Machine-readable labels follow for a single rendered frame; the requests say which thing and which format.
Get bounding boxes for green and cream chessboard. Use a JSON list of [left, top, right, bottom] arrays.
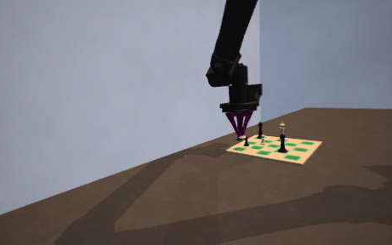
[[225, 135, 322, 166]]

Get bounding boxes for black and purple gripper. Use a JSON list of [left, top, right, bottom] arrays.
[[219, 83, 259, 135]]

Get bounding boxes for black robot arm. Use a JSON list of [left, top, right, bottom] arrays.
[[206, 0, 262, 103]]

